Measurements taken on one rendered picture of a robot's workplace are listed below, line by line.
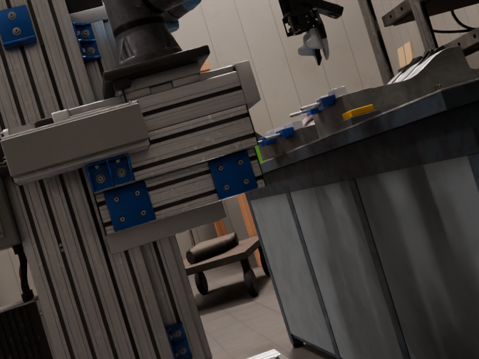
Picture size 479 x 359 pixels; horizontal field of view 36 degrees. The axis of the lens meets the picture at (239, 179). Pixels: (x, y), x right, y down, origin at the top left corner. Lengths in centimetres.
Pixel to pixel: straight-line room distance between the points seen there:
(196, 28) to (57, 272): 704
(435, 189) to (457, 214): 8
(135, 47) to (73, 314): 61
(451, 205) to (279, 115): 709
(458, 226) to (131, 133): 68
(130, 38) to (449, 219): 76
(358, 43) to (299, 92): 95
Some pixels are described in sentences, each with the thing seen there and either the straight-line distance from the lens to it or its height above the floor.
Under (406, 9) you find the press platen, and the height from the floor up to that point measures 125.
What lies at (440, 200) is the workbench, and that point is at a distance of 158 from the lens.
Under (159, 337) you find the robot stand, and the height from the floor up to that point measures 46.
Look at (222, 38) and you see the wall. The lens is 862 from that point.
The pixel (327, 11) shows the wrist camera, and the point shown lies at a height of 113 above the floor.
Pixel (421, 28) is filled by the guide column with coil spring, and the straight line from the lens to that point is 310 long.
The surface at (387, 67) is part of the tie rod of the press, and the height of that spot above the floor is 106.
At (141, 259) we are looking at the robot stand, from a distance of 171.
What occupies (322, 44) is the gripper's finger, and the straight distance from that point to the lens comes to 200.
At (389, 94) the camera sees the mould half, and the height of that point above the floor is 86.
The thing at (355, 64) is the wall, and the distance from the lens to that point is 896.
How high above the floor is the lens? 74
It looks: 1 degrees up
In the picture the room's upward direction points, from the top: 17 degrees counter-clockwise
